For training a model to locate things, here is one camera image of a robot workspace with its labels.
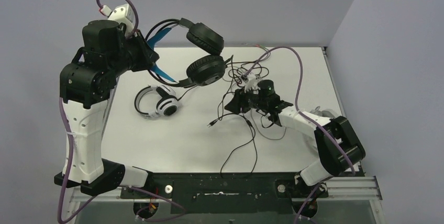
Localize black headphone cable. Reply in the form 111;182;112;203
206;54;275;178

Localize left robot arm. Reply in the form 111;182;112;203
54;20;159;196

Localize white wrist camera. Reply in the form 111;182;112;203
99;4;136;37
241;73;262;92

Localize grey white headphones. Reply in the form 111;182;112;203
310;106;340;118

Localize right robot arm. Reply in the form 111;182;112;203
224;80;366;196

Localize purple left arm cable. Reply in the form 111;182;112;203
57;0;186;224

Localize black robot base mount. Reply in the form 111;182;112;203
121;172;328;215

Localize white and black headphones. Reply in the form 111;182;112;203
134;85;182;118

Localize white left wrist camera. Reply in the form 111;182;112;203
99;4;136;37

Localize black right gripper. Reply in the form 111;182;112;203
226;84;268;114

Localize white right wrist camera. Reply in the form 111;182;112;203
241;73;262;92

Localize black headphones with blue band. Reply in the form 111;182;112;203
145;18;226;88

